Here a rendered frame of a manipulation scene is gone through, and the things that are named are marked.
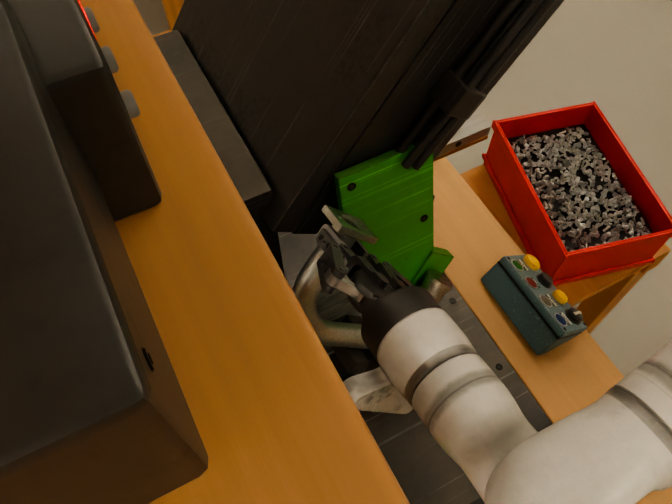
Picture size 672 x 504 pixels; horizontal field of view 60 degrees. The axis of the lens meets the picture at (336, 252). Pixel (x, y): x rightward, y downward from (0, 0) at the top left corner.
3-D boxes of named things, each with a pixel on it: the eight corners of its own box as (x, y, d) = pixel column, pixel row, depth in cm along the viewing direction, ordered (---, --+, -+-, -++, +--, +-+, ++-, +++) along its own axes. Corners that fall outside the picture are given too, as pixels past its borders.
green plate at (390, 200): (401, 236, 82) (393, 106, 68) (434, 273, 77) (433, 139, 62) (328, 270, 79) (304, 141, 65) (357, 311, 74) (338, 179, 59)
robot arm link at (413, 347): (330, 394, 51) (364, 452, 47) (407, 298, 48) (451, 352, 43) (396, 401, 57) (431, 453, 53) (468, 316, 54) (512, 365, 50)
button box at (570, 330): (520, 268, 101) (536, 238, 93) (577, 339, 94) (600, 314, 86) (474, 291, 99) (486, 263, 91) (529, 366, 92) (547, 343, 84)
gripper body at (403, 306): (471, 321, 53) (415, 258, 59) (414, 304, 47) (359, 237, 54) (421, 379, 55) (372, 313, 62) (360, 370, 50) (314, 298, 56)
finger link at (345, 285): (377, 294, 52) (376, 283, 54) (334, 267, 51) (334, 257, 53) (362, 314, 53) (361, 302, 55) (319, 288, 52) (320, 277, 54)
